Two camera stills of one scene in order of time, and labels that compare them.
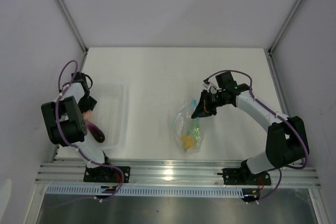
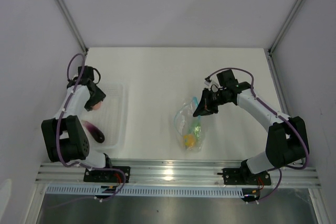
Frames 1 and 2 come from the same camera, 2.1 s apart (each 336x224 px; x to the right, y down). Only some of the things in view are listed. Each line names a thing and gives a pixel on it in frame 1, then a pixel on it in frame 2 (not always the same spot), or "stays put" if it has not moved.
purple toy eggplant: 97,133 stays put
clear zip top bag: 187,130 stays put
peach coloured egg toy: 88,115 → 97,106
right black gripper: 204,108 stays put
